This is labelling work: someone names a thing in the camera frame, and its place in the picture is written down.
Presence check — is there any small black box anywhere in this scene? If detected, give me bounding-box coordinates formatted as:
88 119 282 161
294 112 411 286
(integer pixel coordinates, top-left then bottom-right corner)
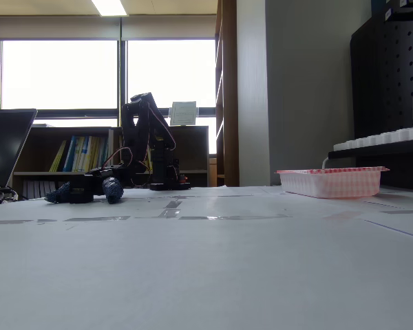
69 173 95 205

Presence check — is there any pink checkered tray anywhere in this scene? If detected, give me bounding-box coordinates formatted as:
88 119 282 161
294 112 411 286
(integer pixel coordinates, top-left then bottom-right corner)
274 166 390 200

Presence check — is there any low wooden bookshelf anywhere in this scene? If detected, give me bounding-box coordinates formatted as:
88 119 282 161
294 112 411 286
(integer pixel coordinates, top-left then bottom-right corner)
11 124 211 201

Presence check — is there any dark laptop screen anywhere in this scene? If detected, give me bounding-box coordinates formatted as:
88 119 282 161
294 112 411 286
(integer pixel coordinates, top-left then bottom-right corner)
0 108 39 193

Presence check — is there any white paper sign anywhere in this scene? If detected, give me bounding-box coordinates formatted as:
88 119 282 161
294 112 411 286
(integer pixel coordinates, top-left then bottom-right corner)
168 100 200 127

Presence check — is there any tall brown wooden shelf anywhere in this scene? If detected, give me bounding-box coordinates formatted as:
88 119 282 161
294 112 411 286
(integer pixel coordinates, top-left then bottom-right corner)
214 0 240 188

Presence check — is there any beige roller blind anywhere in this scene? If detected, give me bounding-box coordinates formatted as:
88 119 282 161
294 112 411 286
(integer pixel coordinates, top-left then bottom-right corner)
0 16 122 42
120 14 218 41

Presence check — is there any ceiling light panel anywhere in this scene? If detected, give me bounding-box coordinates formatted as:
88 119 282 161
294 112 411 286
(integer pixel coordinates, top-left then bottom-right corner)
90 0 128 17

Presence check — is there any black desk riser shelf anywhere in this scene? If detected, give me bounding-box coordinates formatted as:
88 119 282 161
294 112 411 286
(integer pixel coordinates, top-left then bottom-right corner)
327 139 413 192

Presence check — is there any white power strip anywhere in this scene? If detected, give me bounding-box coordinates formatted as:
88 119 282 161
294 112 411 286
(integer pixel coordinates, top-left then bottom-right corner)
332 124 413 153

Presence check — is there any black perforated pegboard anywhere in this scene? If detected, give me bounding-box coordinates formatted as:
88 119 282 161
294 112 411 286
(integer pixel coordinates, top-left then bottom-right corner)
350 12 413 140

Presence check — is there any dark labelled storage box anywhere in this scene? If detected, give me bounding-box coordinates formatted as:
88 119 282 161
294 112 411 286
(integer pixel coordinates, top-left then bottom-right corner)
370 0 413 22

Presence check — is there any dark cable bundle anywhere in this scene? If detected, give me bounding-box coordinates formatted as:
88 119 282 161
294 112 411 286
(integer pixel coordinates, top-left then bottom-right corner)
0 186 20 208

